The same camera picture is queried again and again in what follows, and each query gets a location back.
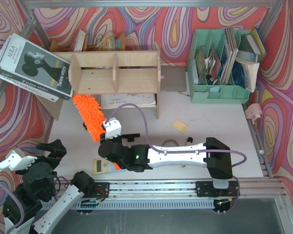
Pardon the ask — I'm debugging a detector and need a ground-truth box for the clear tape roll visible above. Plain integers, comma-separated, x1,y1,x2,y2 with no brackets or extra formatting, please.
162,139,179,147

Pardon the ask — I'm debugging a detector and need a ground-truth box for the orange chenille duster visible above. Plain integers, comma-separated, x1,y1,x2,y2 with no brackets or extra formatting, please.
72,94,120,171

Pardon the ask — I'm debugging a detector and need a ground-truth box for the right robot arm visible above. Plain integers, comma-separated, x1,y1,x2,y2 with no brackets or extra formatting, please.
98,137,233,190

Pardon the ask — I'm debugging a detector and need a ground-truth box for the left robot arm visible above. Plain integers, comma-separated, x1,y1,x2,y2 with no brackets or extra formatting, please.
0,139,95,234

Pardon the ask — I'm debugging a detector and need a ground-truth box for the wooden bookshelf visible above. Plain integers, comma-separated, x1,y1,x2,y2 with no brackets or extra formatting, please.
50,51,161,121

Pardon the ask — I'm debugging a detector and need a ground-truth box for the black binder clip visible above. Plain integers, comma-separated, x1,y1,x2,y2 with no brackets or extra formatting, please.
121,133,140,142

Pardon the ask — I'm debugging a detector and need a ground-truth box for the yellow blue calculator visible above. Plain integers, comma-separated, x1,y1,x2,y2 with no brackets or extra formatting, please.
93,158,125,175

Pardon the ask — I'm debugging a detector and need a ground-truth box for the yellow sticky note pad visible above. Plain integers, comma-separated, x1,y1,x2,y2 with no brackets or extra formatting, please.
172,120,188,133

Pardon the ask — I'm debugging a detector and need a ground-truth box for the spiral notebook under shelf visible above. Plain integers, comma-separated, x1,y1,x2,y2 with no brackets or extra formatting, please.
101,94,156,110

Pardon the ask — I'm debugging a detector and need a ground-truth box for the grey laptop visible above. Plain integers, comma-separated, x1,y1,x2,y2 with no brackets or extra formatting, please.
161,66,187,92

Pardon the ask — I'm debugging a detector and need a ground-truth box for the Twins story magazine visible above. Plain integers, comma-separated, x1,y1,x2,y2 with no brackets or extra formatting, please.
0,33,73,102

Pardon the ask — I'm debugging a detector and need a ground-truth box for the green plastic file organizer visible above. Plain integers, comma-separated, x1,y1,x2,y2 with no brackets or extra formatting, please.
187,28,250,104

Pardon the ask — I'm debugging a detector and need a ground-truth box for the pink piggy figure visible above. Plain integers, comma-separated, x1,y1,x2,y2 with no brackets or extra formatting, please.
245,103,262,124

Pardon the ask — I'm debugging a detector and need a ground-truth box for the open book in organizer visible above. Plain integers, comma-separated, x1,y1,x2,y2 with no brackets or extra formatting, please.
235,57,260,93

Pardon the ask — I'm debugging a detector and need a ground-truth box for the blue yellow book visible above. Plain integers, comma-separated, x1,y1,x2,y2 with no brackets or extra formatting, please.
239,28,267,63

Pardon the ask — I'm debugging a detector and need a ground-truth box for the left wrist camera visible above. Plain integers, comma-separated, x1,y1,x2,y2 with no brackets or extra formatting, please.
0,150,38,172

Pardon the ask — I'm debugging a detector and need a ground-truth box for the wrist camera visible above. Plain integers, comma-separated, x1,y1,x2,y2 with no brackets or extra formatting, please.
0,150,38,172
103,117,122,139

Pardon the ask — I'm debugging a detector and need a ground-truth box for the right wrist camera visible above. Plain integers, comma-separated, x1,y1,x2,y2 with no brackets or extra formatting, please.
103,117,122,139

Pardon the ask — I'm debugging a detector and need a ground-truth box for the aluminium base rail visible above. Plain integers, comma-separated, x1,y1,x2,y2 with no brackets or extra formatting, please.
21,180,288,202

